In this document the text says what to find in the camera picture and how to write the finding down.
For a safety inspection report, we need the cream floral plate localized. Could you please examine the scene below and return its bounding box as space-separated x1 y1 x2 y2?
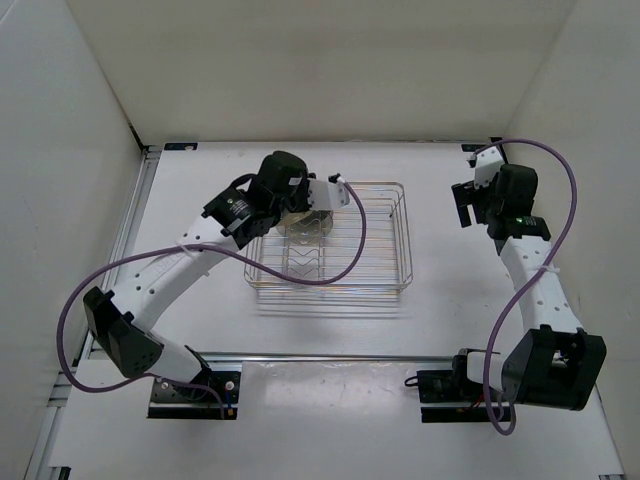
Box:
276 210 333 238

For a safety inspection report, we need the clear glass plate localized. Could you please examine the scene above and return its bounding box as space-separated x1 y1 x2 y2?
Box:
276 217 333 245

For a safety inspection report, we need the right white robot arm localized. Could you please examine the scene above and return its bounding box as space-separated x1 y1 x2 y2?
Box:
449 160 606 411

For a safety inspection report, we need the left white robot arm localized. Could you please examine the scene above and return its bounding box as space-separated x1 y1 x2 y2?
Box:
83 151 311 400

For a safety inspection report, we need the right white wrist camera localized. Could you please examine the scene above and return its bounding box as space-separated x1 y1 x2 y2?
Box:
468 147 505 190

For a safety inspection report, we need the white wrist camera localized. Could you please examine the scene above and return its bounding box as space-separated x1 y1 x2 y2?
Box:
468 147 505 190
307 174 351 211

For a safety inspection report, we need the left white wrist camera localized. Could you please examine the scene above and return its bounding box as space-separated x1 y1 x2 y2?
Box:
307 174 351 211

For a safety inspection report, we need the chrome wire dish rack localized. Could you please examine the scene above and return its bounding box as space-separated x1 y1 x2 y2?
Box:
244 181 413 293

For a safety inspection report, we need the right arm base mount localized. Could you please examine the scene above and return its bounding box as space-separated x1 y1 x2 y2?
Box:
404 355 490 424

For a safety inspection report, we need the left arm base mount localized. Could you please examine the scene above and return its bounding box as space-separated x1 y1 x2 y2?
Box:
147 357 242 421

